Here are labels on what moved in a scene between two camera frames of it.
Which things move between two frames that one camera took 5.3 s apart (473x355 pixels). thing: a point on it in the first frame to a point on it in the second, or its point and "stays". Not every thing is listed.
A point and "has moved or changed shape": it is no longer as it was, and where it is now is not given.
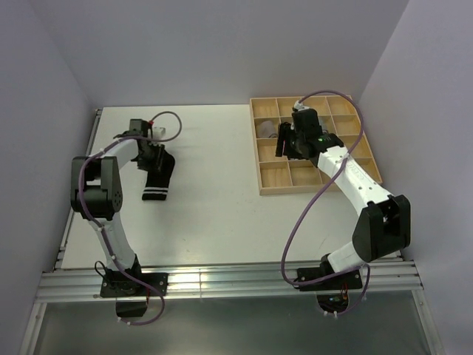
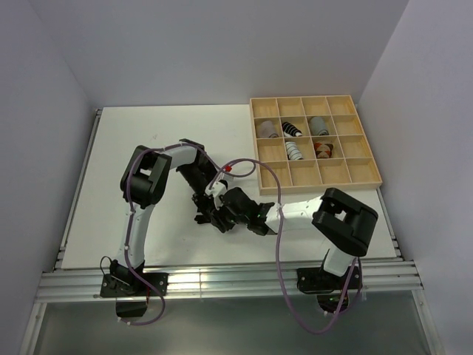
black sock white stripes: (159, 168) has moved or changed shape
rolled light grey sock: (267, 130) stays
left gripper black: (158, 148) to (203, 202)
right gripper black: (286, 131) to (219, 221)
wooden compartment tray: (338, 115) stays
